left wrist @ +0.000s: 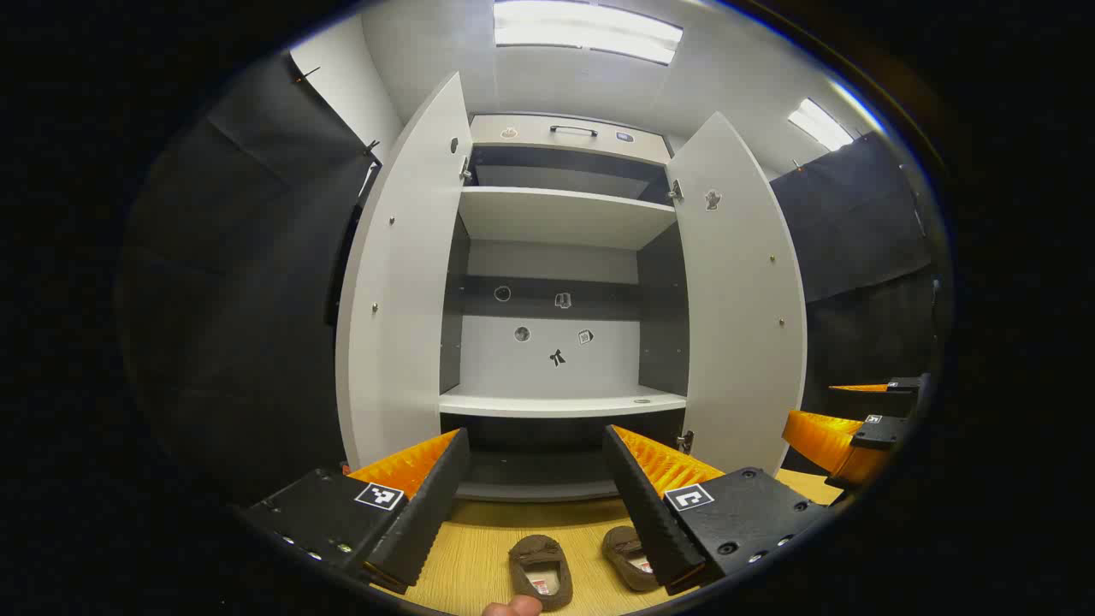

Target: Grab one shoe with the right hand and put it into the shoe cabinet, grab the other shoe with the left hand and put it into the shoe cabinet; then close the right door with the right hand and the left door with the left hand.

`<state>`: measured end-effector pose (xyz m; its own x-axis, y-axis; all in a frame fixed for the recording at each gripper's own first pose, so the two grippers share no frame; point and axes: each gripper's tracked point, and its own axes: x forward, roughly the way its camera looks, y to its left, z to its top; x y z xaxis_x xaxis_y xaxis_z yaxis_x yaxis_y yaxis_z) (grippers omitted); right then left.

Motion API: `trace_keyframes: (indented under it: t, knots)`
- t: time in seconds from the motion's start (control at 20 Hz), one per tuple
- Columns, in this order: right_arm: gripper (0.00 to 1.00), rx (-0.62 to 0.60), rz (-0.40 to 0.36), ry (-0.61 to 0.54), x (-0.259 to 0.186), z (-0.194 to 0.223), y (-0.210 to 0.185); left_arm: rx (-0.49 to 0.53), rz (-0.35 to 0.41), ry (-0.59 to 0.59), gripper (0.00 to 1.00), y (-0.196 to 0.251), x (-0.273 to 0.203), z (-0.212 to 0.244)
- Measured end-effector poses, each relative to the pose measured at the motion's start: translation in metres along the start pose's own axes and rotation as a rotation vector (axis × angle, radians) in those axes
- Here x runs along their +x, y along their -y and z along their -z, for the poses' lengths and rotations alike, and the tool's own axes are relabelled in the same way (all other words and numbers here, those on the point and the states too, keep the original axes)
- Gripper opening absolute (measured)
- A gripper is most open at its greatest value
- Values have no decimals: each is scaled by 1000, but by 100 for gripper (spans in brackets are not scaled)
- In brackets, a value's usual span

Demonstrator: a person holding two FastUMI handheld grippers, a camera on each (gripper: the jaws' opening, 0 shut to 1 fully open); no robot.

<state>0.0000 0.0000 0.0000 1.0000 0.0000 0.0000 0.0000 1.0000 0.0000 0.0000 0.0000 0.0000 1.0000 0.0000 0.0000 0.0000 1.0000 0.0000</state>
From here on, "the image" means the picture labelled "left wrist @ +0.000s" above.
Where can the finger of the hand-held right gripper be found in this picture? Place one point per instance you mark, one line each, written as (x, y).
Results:
(881, 402)
(825, 441)

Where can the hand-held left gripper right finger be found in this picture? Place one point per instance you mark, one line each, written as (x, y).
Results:
(650, 513)

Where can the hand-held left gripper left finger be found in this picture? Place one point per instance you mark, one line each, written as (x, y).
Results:
(428, 513)

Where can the brown fuzzy shoe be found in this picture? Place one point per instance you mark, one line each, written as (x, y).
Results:
(623, 547)
(535, 556)

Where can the white shoe cabinet door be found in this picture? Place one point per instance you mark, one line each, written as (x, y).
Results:
(740, 325)
(402, 299)

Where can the white shoe cabinet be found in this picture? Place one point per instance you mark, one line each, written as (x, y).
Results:
(556, 218)

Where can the black backdrop cloth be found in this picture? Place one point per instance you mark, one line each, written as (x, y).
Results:
(239, 282)
(855, 222)

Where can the small ceiling light panel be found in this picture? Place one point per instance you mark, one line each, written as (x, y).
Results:
(819, 124)

